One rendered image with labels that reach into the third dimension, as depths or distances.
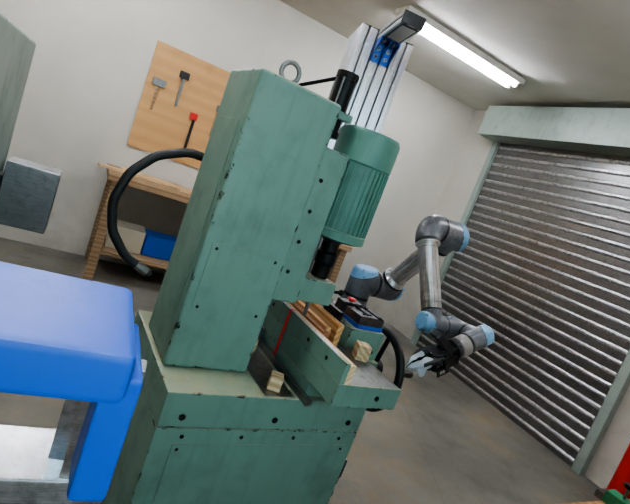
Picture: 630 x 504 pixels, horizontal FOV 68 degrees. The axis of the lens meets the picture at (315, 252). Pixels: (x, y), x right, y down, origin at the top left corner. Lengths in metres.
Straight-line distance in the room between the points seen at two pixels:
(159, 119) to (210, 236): 3.37
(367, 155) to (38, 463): 0.99
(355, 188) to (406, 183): 4.18
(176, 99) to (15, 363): 4.08
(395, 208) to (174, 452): 4.53
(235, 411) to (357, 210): 0.59
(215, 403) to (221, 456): 0.15
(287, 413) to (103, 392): 0.89
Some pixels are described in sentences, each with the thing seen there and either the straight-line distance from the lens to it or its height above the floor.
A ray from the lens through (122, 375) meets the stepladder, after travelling 0.40.
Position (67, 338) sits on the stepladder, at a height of 1.16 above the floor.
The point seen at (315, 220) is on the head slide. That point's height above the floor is 1.23.
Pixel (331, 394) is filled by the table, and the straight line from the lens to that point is 1.18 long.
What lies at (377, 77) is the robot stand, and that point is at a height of 1.84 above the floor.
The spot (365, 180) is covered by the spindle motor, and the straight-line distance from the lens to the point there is 1.27.
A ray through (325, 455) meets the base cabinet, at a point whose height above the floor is 0.64.
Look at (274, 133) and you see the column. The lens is 1.10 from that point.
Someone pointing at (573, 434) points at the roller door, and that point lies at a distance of 4.26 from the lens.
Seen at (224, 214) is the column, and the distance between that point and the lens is 1.09.
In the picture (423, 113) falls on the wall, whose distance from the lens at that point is 5.46.
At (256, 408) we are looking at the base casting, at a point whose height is 0.77.
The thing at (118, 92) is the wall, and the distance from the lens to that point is 4.41.
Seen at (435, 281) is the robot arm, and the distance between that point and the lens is 1.78.
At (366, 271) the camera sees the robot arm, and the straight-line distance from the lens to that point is 2.07.
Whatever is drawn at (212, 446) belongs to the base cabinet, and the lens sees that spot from 1.22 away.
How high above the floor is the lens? 1.34
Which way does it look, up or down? 8 degrees down
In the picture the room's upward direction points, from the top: 20 degrees clockwise
